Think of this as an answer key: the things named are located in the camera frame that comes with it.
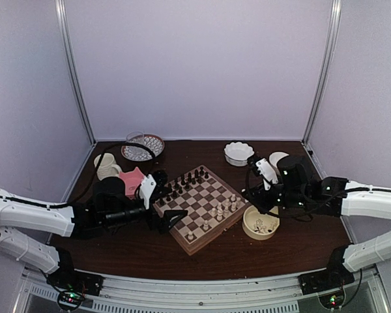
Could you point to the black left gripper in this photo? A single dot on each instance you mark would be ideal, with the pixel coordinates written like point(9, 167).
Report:
point(163, 225)

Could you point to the aluminium frame post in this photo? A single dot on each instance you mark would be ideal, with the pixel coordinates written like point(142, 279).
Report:
point(62, 19)
point(330, 46)

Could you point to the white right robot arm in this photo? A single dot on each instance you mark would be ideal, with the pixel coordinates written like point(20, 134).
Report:
point(337, 196)

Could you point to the white ribbed mug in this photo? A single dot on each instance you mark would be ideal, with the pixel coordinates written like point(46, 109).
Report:
point(108, 167)

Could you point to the aluminium frame post left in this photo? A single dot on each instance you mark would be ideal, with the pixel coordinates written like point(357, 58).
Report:
point(62, 19)

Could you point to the plain white round bowl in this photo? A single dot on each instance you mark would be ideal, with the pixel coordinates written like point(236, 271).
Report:
point(275, 157)

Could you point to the aluminium front rail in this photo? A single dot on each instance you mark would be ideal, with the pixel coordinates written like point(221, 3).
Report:
point(270, 294)

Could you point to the patterned ceramic plate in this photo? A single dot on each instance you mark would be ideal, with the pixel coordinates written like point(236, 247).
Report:
point(139, 154)

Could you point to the aluminium frame post right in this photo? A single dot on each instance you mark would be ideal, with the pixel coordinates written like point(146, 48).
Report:
point(330, 46)

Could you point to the pink cat ear bowl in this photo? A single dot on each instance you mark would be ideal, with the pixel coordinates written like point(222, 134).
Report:
point(132, 179)

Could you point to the clear drinking glass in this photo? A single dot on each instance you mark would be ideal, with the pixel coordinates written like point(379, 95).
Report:
point(136, 137)

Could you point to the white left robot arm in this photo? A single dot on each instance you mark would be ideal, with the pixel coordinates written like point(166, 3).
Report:
point(56, 218)

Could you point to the cream cat ear bowl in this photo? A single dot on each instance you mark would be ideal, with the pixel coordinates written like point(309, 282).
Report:
point(259, 226)

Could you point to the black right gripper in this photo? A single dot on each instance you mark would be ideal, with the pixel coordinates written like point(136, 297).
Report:
point(257, 190)

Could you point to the wooden chess board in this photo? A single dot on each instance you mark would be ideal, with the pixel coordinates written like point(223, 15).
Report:
point(198, 191)

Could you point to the white scalloped bowl black rim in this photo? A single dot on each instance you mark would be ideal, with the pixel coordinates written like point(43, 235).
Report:
point(237, 153)

